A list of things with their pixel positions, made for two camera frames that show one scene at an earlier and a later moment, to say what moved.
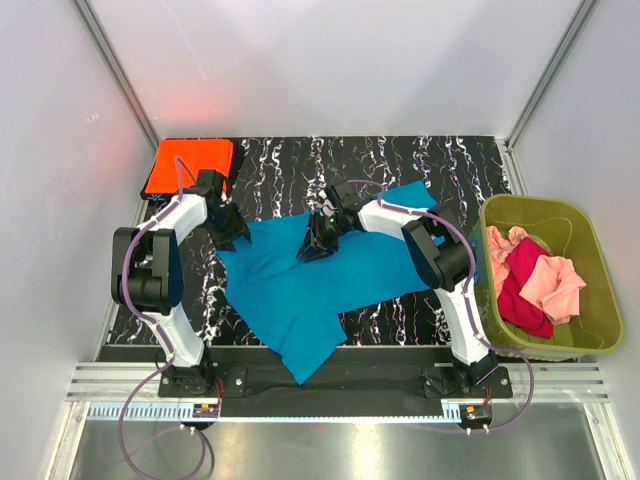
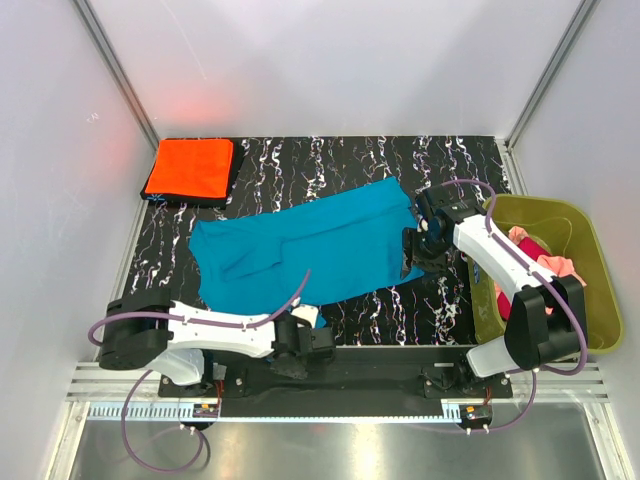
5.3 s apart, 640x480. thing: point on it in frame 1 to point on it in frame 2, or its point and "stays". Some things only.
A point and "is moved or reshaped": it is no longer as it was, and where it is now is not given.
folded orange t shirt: (197, 154) stays
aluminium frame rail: (585, 381) stays
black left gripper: (237, 229) to (295, 371)
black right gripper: (318, 237) to (433, 268)
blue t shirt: (302, 301) is moved or reshaped
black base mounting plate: (358, 383) stays
